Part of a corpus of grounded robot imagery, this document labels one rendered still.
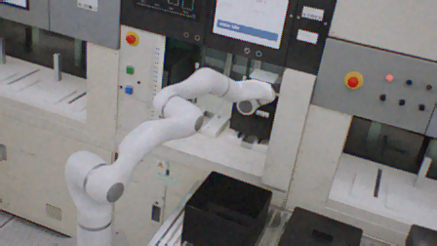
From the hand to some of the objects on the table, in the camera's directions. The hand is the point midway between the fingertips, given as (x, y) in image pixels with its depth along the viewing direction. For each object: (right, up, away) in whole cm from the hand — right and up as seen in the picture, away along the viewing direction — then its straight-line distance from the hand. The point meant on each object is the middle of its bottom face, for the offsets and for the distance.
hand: (263, 81), depth 240 cm
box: (+55, -88, -57) cm, 119 cm away
